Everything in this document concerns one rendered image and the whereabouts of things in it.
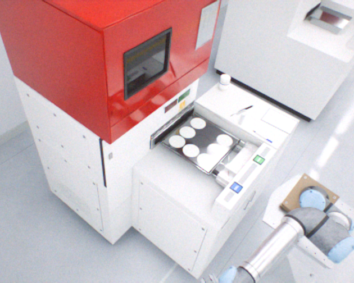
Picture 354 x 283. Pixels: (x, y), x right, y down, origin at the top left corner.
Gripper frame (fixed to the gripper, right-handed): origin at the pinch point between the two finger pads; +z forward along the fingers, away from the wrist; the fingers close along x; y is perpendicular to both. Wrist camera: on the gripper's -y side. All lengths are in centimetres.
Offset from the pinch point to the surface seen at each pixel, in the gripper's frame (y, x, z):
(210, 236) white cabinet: -22, -16, 44
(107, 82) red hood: 81, 2, 33
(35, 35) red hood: 105, 20, 63
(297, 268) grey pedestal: -110, -72, 66
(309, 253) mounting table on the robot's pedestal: -38, -56, 16
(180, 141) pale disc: 20, -27, 85
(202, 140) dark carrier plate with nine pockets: 15, -39, 83
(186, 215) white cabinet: -10, -9, 56
